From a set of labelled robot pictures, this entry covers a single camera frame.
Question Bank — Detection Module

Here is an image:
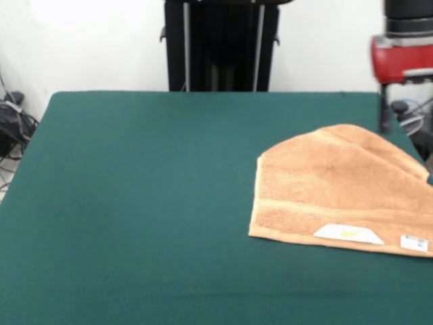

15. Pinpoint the black cable tangle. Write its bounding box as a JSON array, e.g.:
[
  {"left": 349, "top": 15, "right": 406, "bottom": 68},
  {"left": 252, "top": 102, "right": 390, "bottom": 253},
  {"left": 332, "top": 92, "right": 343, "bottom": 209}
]
[
  {"left": 0, "top": 67, "right": 41, "bottom": 190},
  {"left": 401, "top": 97, "right": 433, "bottom": 120}
]

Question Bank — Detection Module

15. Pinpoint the dark green table cloth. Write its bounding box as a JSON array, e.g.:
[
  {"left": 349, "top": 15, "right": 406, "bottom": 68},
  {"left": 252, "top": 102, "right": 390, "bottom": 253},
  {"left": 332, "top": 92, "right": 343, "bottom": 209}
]
[{"left": 0, "top": 90, "right": 433, "bottom": 325}]

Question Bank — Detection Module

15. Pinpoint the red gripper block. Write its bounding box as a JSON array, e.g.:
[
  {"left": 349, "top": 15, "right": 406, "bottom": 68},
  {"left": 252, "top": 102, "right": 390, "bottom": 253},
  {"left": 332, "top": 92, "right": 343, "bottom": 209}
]
[{"left": 369, "top": 35, "right": 433, "bottom": 135}]

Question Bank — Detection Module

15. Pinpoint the tan terry towel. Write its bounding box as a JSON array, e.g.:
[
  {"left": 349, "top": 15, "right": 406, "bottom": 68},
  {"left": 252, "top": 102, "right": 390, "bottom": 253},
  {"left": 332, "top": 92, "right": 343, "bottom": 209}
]
[{"left": 248, "top": 123, "right": 433, "bottom": 259}]

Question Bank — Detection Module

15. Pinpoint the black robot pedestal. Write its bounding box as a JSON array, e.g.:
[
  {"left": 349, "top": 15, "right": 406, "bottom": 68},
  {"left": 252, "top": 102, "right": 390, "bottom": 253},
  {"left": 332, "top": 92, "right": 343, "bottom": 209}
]
[{"left": 159, "top": 0, "right": 281, "bottom": 92}]

